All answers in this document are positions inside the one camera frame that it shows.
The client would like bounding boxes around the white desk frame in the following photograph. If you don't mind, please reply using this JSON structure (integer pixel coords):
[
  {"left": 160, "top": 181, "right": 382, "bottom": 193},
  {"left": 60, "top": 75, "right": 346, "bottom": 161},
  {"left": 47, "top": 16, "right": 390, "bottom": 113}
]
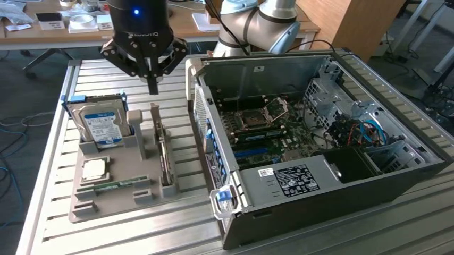
[{"left": 389, "top": 0, "right": 454, "bottom": 74}]

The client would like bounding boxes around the small white box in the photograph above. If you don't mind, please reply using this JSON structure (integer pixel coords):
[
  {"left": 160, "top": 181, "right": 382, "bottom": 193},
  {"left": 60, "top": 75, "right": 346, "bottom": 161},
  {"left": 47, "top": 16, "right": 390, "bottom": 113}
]
[{"left": 96, "top": 14, "right": 115, "bottom": 31}]

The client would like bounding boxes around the flat white box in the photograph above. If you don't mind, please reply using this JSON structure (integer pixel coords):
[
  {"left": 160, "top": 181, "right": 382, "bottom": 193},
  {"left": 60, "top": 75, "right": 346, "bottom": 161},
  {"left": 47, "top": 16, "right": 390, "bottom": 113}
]
[{"left": 67, "top": 23, "right": 99, "bottom": 34}]

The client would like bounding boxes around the black and white box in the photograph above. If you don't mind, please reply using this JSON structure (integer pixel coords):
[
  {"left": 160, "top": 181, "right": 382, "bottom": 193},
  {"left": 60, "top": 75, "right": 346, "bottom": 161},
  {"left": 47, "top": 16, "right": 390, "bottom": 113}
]
[{"left": 36, "top": 12, "right": 66, "bottom": 30}]

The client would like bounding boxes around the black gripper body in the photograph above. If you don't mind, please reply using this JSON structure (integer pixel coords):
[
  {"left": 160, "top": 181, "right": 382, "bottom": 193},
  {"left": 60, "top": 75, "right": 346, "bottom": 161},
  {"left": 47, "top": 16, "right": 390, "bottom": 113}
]
[{"left": 107, "top": 0, "right": 175, "bottom": 62}]

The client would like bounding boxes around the stack of white papers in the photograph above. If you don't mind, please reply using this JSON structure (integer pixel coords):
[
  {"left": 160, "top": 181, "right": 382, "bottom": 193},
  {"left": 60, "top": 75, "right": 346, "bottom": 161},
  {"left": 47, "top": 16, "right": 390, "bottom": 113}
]
[{"left": 191, "top": 12, "right": 223, "bottom": 32}]

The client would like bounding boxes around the silver disk bay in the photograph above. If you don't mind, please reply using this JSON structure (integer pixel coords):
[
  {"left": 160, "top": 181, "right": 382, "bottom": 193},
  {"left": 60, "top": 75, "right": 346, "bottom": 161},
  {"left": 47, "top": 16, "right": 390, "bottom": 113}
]
[{"left": 363, "top": 140, "right": 426, "bottom": 173}]

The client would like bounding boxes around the green RAM stick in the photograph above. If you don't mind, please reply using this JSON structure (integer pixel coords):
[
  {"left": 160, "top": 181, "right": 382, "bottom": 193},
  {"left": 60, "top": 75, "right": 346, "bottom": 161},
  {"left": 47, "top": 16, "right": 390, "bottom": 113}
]
[{"left": 76, "top": 175, "right": 148, "bottom": 192}]

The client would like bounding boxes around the blue floor cable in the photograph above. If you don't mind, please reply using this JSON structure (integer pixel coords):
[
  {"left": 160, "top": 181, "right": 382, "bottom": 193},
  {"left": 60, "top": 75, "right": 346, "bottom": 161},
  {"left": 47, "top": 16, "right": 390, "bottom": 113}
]
[{"left": 0, "top": 127, "right": 28, "bottom": 229}]

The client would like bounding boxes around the CPU socket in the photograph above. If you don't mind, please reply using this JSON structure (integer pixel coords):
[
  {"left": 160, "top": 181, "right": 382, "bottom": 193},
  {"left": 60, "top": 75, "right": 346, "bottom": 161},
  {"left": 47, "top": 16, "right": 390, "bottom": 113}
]
[{"left": 239, "top": 110, "right": 273, "bottom": 131}]

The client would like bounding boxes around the black cable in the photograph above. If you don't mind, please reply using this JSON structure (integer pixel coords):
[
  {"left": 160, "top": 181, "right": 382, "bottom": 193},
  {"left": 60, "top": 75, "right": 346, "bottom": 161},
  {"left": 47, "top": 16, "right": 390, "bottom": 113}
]
[{"left": 301, "top": 39, "right": 342, "bottom": 54}]

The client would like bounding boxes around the clear plastic bag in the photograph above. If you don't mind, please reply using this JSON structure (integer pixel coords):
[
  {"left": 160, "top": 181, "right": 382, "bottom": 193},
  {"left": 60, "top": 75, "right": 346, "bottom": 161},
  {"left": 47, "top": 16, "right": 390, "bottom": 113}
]
[{"left": 0, "top": 1, "right": 35, "bottom": 25}]

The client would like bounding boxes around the black open PC case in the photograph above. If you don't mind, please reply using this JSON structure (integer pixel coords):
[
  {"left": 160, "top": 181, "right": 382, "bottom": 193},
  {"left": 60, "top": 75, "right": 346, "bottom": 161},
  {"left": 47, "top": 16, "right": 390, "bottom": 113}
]
[{"left": 184, "top": 47, "right": 450, "bottom": 250}]

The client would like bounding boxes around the black graphics card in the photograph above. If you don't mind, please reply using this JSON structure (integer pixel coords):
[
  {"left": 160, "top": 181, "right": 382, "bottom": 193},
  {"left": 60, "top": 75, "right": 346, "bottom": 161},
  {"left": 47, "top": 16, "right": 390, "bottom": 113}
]
[{"left": 150, "top": 103, "right": 176, "bottom": 186}]

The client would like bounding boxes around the white and red card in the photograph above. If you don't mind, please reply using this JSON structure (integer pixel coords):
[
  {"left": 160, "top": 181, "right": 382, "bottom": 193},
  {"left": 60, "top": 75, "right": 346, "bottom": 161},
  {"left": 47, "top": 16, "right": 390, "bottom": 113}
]
[{"left": 5, "top": 23, "right": 32, "bottom": 32}]

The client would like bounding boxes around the metal socket cover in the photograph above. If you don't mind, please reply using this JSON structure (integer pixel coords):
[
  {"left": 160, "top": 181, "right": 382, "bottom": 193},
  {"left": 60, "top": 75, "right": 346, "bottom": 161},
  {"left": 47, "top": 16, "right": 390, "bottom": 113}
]
[{"left": 262, "top": 97, "right": 289, "bottom": 123}]

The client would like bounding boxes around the silver CPU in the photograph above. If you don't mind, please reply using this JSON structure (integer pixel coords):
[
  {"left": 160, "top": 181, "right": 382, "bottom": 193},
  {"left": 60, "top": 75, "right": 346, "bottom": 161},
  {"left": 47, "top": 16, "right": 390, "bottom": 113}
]
[{"left": 80, "top": 159, "right": 110, "bottom": 183}]

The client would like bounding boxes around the grey parts rack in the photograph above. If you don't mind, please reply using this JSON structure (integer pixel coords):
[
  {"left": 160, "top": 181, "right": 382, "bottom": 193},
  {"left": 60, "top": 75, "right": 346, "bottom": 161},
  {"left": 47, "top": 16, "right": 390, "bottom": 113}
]
[{"left": 67, "top": 102, "right": 182, "bottom": 223}]

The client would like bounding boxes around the grey case handle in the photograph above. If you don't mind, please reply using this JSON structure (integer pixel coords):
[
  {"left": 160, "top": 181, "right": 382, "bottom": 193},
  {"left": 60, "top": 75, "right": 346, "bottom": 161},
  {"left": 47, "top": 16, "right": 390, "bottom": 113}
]
[{"left": 208, "top": 184, "right": 239, "bottom": 220}]

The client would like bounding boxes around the green motherboard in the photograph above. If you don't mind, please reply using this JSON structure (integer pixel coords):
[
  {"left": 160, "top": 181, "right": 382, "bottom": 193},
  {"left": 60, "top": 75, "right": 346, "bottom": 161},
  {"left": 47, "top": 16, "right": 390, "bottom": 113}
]
[{"left": 218, "top": 99, "right": 331, "bottom": 169}]

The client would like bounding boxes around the wooden cabinet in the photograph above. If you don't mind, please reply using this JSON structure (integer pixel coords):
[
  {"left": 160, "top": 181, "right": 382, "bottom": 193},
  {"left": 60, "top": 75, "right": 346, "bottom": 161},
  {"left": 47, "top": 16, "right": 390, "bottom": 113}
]
[{"left": 297, "top": 0, "right": 407, "bottom": 62}]

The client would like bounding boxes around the light blue wire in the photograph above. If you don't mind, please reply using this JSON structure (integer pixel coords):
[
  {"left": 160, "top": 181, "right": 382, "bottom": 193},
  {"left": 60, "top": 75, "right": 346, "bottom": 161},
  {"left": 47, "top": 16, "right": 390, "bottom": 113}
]
[{"left": 359, "top": 121, "right": 387, "bottom": 146}]

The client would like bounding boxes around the hard disk with blue caddy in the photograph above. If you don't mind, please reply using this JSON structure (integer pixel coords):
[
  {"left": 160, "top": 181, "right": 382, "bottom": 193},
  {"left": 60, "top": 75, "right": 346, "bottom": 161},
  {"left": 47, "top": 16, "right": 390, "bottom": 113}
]
[{"left": 62, "top": 90, "right": 134, "bottom": 148}]

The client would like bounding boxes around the wooden desk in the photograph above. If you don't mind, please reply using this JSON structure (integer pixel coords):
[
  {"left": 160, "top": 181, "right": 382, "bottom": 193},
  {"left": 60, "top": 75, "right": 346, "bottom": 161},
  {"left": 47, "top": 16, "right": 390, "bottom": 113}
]
[{"left": 0, "top": 0, "right": 322, "bottom": 58}]

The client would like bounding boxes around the perforated metal disk bay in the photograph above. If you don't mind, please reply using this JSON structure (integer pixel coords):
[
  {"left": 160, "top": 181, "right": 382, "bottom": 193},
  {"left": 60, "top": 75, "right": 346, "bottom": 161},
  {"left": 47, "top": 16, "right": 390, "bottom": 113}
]
[{"left": 303, "top": 76, "right": 358, "bottom": 125}]

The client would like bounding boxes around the grey power supply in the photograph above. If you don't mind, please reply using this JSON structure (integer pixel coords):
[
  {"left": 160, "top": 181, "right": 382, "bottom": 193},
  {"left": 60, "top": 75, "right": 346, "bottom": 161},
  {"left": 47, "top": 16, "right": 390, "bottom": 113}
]
[{"left": 238, "top": 155, "right": 342, "bottom": 207}]

